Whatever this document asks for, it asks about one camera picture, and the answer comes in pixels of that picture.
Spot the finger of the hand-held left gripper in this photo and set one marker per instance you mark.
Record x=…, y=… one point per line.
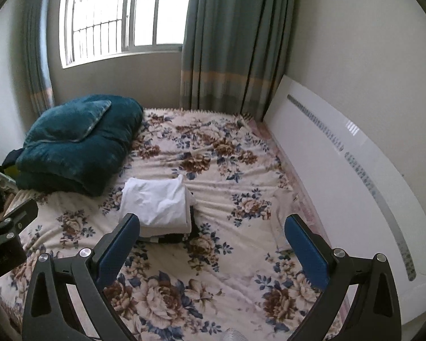
x=21, y=213

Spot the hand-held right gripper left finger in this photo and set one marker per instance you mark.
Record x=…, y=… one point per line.
x=115, y=252

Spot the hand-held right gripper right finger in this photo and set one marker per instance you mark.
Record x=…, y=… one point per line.
x=305, y=252

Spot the white t-shirt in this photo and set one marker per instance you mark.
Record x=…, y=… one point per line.
x=152, y=202

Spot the folded dark checkered clothes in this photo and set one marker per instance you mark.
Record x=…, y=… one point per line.
x=170, y=238

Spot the white headboard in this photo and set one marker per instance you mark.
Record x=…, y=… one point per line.
x=340, y=170

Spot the teal quilt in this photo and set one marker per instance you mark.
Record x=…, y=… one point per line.
x=78, y=142

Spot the floral bed sheet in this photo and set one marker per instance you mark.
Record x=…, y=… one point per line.
x=216, y=156

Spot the narrow green curtain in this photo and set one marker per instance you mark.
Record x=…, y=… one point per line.
x=39, y=42

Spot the wide green curtain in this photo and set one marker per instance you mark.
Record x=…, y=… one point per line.
x=234, y=42

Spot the barred window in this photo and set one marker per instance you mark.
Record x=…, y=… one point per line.
x=127, y=14

